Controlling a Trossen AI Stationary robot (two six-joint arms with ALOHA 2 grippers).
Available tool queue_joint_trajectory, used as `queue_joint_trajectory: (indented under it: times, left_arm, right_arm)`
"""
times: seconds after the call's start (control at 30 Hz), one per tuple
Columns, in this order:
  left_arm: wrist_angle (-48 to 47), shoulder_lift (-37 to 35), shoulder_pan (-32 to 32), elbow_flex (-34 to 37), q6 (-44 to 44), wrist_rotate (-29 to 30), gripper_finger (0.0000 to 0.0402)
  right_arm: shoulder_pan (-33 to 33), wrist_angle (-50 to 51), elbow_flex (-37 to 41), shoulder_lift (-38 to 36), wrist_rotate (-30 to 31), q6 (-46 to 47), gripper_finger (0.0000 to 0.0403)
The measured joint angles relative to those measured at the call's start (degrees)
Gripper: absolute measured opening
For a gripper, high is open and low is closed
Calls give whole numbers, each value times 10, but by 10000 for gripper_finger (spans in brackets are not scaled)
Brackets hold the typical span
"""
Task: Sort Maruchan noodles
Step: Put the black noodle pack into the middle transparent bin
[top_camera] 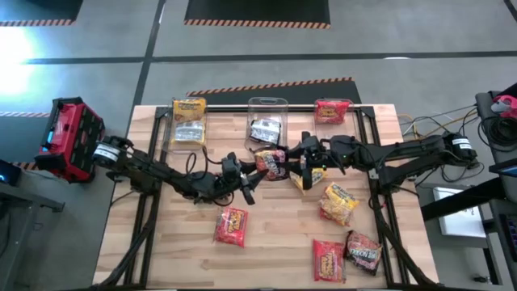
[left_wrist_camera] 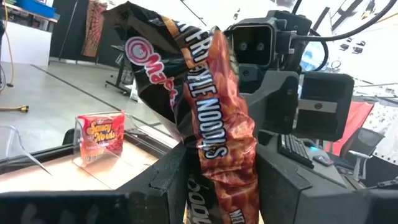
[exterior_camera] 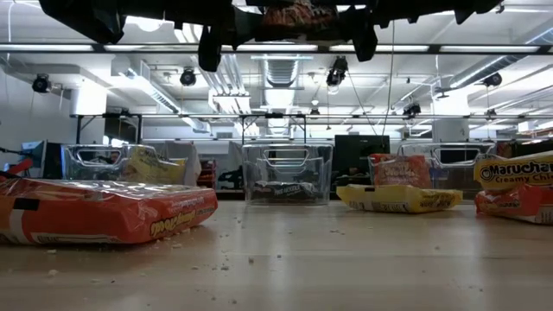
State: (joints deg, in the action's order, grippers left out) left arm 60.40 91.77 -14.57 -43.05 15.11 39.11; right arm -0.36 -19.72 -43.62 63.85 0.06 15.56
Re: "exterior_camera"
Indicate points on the red storage rack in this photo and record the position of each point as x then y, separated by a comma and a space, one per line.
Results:
207, 175

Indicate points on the white cover cloth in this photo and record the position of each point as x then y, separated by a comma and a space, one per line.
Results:
195, 166

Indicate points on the black ceiling spotlight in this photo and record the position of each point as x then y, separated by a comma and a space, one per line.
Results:
492, 80
412, 110
188, 78
41, 83
337, 71

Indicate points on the red tool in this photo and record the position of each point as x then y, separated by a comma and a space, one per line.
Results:
19, 167

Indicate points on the clear plastic bin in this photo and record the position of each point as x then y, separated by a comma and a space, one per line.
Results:
259, 173
484, 173
99, 147

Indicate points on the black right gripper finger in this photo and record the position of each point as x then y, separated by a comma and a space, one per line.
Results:
365, 41

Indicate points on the yellow Maruchan chicken noodle pack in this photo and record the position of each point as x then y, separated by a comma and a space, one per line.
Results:
151, 168
514, 170
397, 199

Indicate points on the large black monitor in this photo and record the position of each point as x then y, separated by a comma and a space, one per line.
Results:
360, 149

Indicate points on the brown patterned panel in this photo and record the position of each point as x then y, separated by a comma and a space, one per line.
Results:
504, 149

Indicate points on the silver ceiling duct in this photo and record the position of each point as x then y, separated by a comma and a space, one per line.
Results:
281, 71

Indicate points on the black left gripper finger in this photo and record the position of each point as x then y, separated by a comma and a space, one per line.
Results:
211, 47
242, 23

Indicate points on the dark computer monitor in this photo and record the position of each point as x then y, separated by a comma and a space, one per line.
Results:
52, 160

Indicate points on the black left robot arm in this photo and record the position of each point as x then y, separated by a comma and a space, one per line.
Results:
86, 17

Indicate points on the red Maruchan noodle pack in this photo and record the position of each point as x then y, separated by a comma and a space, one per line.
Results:
510, 203
108, 216
402, 172

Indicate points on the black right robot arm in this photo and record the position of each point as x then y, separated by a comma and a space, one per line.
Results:
466, 8

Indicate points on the black background equipment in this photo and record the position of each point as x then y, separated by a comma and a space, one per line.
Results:
231, 178

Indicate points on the computer monitor with blue screen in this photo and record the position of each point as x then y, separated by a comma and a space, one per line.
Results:
32, 153

